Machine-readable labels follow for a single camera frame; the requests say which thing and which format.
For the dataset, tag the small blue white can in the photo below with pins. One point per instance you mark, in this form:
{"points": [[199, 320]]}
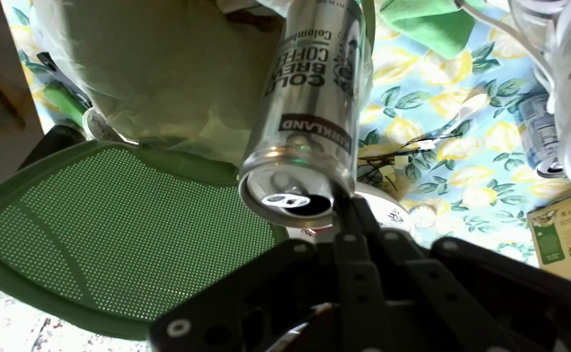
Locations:
{"points": [[543, 138]]}

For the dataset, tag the small white round object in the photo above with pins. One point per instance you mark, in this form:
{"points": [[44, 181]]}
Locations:
{"points": [[386, 207]]}

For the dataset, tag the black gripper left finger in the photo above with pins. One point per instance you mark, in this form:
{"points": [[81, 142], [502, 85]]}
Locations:
{"points": [[267, 306]]}

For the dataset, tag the white plastic bin liner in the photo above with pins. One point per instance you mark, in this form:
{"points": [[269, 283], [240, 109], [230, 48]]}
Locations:
{"points": [[169, 72]]}

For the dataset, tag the lemon print tablecloth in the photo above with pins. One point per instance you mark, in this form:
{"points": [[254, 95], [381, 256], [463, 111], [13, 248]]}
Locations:
{"points": [[449, 189]]}

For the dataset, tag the silver cold brew coffee can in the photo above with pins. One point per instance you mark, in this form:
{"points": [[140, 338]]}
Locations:
{"points": [[306, 111]]}

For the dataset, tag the beige carton box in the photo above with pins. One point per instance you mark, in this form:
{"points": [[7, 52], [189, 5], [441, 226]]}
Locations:
{"points": [[570, 238]]}

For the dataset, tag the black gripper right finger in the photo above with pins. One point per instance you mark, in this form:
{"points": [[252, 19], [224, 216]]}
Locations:
{"points": [[482, 301]]}

